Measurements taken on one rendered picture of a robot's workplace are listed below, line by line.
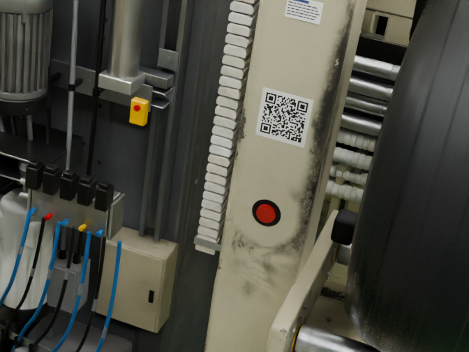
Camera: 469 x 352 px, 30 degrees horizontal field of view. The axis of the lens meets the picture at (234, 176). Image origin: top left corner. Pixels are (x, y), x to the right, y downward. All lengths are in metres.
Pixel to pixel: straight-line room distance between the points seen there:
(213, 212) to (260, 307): 0.17
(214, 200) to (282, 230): 0.12
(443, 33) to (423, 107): 0.10
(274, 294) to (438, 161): 0.46
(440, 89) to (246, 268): 0.49
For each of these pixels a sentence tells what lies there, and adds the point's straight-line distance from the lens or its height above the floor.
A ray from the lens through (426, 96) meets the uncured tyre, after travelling 1.06.
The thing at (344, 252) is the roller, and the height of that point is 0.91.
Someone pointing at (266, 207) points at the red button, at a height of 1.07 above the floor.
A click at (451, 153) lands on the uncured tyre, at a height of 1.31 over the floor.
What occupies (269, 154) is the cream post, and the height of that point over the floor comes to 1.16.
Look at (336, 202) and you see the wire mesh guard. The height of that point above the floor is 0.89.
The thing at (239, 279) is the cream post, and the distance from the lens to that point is 1.40.
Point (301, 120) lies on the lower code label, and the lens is 1.25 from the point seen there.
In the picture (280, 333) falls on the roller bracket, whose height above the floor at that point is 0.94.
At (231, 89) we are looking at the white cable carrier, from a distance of 1.28.
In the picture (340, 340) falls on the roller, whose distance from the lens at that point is 1.33.
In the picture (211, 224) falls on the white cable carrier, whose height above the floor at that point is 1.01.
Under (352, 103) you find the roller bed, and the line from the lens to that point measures 1.66.
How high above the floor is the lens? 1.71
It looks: 27 degrees down
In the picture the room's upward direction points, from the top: 9 degrees clockwise
